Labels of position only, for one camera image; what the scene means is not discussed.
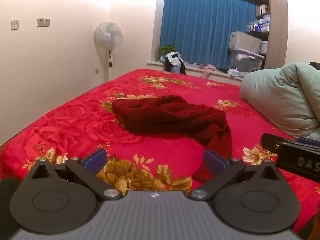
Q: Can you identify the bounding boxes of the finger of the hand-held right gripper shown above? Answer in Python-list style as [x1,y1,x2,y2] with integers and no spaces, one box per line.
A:
[261,132,300,157]
[297,137,320,147]

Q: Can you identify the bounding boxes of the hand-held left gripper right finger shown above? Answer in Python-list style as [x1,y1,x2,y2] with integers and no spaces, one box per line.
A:
[187,149,288,202]

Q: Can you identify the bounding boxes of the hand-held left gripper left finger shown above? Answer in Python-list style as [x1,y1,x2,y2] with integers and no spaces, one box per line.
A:
[24,148,123,202]

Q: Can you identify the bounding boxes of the dark red knit sweater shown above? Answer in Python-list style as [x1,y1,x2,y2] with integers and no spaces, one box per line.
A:
[112,95,233,182]

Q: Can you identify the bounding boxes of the white and blue clothes pile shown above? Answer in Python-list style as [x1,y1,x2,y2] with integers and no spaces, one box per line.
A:
[161,52,184,67]

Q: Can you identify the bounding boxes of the pale green quilt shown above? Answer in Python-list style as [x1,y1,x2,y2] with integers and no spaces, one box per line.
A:
[239,62,320,140]

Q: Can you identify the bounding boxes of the red floral blanket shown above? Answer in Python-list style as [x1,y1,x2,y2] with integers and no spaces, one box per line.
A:
[0,69,320,234]

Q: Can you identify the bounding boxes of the blue and white packet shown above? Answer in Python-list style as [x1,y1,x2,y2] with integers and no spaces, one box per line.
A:
[227,69,245,78]

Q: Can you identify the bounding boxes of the clear plastic storage box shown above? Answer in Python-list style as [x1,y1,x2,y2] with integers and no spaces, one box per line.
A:
[229,48,265,72]

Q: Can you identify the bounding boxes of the white windowsill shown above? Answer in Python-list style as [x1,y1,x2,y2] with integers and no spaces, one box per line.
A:
[147,60,244,80]

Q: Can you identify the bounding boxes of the pink cloth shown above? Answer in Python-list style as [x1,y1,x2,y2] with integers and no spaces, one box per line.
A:
[197,64,218,78]

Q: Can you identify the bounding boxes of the grey white box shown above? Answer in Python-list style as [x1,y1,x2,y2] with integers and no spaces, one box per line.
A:
[229,31,262,53]

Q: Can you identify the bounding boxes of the wooden shelf cabinet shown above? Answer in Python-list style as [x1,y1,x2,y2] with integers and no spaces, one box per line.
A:
[255,0,289,69]

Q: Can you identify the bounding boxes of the blue and white packages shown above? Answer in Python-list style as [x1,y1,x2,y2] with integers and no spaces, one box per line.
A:
[246,15,270,33]

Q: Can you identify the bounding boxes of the green potted plant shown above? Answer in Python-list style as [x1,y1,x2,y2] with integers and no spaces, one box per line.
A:
[157,45,177,62]

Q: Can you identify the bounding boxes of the white standing fan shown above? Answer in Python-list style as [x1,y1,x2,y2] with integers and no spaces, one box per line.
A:
[94,22,123,82]

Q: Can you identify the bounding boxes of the blue curtain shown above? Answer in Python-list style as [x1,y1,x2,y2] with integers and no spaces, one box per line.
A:
[160,0,257,69]

